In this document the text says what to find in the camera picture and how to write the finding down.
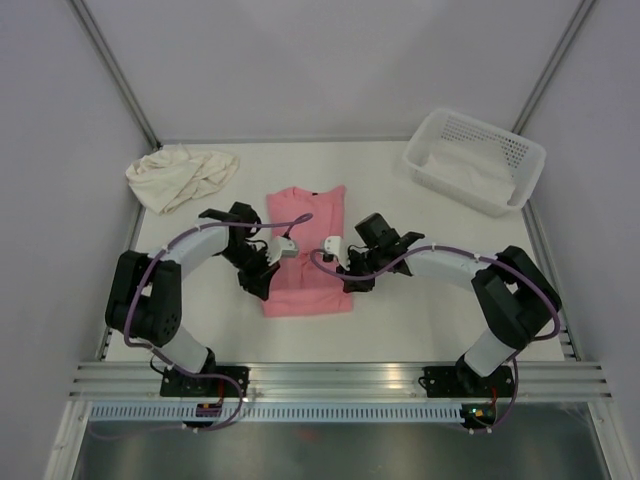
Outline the white slotted cable duct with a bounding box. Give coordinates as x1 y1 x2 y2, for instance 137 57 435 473
90 402 462 423

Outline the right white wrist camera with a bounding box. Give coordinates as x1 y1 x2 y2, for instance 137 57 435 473
322 236 348 263

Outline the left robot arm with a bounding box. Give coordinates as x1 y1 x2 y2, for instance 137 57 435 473
105 202 279 396

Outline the aluminium mounting rail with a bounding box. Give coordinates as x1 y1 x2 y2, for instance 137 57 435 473
69 361 612 403

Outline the purple cable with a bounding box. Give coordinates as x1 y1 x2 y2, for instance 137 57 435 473
309 246 562 341
122 212 315 376

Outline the left aluminium frame post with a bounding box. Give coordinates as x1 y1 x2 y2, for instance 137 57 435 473
67 0 162 151

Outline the cream white t-shirt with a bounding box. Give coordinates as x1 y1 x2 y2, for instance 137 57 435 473
125 144 240 215

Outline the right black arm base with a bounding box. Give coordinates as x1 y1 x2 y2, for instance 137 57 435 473
418 360 516 399

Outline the white plastic basket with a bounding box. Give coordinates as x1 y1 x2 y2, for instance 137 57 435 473
402 108 547 217

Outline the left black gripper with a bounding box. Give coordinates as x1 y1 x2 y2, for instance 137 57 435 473
219 243 280 302

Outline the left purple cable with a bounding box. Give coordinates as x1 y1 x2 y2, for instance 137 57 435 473
122 212 315 376

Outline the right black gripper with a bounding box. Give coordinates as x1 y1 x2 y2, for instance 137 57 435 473
336 247 385 293

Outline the right aluminium frame post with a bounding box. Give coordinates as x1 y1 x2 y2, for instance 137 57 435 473
511 0 599 135

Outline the aluminium frame post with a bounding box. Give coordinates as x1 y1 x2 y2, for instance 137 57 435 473
67 0 162 151
511 0 599 135

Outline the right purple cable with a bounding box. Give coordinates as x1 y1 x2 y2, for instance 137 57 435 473
309 246 562 341

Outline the white cloth in basket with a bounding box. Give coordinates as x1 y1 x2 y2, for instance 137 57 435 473
422 143 516 205

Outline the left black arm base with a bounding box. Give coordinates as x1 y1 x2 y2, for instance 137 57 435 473
149 361 250 398

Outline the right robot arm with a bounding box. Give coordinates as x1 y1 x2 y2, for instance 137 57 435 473
336 213 561 395

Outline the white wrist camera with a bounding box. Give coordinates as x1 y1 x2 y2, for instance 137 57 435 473
322 236 348 263
267 236 299 264

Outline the pink t-shirt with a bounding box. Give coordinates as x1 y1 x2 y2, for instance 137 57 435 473
262 185 353 318

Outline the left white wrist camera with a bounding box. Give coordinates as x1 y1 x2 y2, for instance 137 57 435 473
267 236 299 264

